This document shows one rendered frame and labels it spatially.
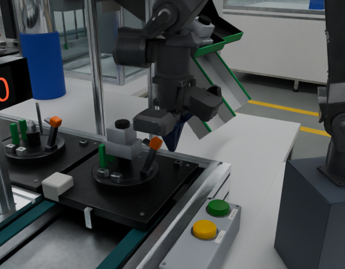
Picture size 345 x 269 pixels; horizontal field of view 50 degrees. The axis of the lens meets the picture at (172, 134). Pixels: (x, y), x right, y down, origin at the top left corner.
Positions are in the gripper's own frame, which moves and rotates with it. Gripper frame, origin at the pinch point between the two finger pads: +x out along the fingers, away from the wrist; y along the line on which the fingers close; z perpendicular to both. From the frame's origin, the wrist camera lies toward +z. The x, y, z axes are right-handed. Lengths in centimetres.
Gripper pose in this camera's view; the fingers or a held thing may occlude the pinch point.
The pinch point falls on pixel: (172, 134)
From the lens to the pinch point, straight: 69.6
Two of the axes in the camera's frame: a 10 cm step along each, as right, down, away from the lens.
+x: -0.1, 9.1, 4.1
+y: 4.4, -3.6, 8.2
